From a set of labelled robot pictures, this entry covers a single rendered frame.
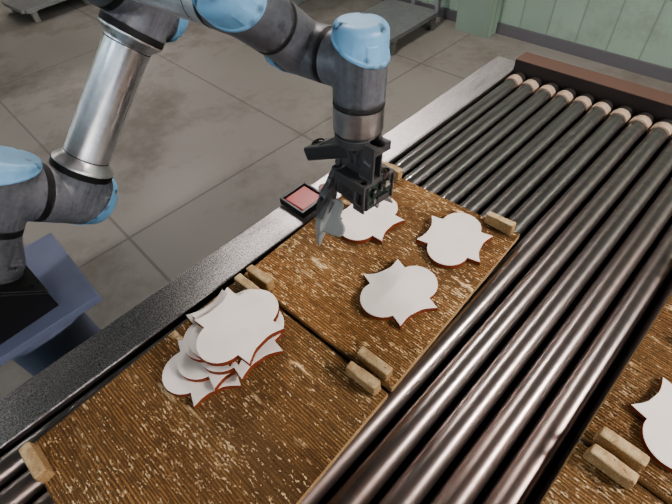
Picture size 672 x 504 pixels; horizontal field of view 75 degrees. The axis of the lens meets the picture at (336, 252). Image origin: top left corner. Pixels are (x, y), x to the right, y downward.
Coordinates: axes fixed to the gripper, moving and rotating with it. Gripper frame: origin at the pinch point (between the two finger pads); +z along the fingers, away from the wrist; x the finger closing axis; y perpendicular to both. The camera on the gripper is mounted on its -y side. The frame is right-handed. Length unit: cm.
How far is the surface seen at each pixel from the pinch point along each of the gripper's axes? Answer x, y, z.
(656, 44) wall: 310, -28, 53
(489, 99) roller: 66, -11, 2
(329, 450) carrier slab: -27.9, 25.2, 8.8
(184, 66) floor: 112, -297, 90
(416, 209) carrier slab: 17.5, 3.1, 4.7
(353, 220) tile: 5.5, -3.5, 4.7
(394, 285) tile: -1.1, 13.4, 5.3
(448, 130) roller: 47.2, -10.7, 3.8
